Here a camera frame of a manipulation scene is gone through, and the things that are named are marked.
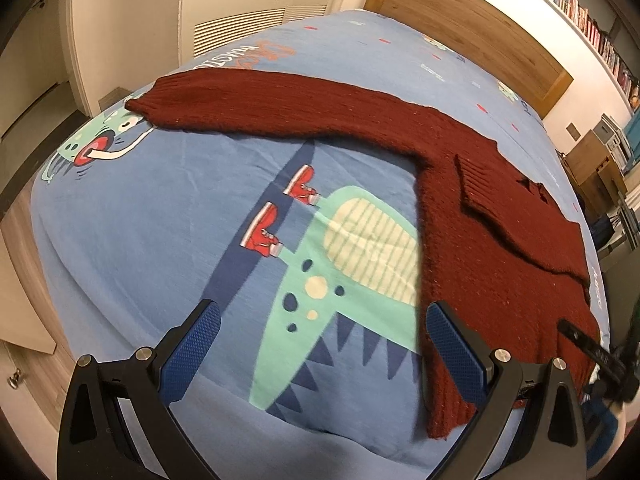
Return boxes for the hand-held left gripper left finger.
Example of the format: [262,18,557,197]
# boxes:
[57,299,222,480]

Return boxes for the wooden nightstand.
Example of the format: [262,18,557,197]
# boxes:
[562,130,628,206]

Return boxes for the row of books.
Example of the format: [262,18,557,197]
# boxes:
[500,0,640,111]

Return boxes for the wooden headboard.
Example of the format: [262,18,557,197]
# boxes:
[364,0,574,116]

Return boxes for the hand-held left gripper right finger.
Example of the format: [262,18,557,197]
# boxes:
[425,301,588,480]

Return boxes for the cream wardrobe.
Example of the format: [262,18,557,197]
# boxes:
[70,0,351,116]

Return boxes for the grey storage boxes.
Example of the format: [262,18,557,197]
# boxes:
[592,114,633,161]

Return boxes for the blue dinosaur print bed sheet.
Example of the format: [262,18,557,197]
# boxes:
[30,9,613,480]

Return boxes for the teal curtain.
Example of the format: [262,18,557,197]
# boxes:
[625,110,640,161]

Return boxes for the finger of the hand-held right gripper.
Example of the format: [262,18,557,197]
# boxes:
[557,319,640,403]

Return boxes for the white louvred vent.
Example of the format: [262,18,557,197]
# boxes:
[192,5,328,57]

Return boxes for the dark red knitted sweater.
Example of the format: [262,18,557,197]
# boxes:
[124,69,603,441]

